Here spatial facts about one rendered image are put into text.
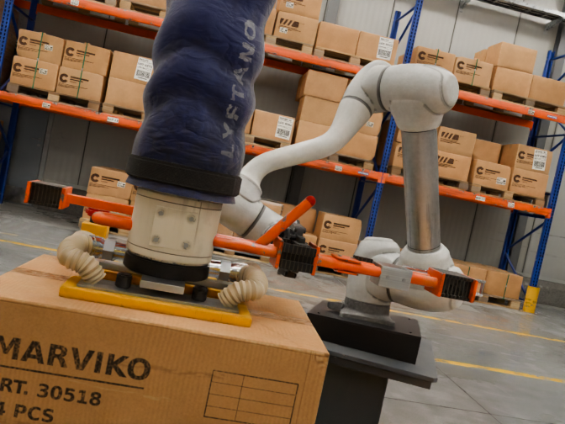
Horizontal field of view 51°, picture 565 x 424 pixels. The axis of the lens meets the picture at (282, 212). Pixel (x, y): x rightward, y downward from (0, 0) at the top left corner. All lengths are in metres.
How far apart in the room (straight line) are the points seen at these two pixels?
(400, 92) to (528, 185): 8.01
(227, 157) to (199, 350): 0.35
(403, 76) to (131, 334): 1.03
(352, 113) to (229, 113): 0.66
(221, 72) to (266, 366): 0.53
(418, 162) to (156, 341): 0.99
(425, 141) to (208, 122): 0.80
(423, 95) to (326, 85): 6.92
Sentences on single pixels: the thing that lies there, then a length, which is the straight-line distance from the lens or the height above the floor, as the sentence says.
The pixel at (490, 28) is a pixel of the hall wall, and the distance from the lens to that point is 10.98.
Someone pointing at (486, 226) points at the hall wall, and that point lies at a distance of 10.81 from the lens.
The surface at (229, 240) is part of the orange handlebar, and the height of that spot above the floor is 1.08.
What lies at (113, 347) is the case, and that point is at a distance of 1.03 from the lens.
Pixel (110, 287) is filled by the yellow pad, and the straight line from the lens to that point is 1.10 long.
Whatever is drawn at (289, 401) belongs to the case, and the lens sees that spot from 1.06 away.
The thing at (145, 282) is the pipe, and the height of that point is 0.99.
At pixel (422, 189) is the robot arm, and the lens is 1.75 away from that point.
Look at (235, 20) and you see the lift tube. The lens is 1.12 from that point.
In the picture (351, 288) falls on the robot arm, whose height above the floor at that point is 0.92.
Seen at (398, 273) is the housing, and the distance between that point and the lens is 1.25.
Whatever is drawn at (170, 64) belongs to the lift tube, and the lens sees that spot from 1.11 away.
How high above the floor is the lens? 1.22
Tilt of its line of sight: 3 degrees down
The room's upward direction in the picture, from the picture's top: 12 degrees clockwise
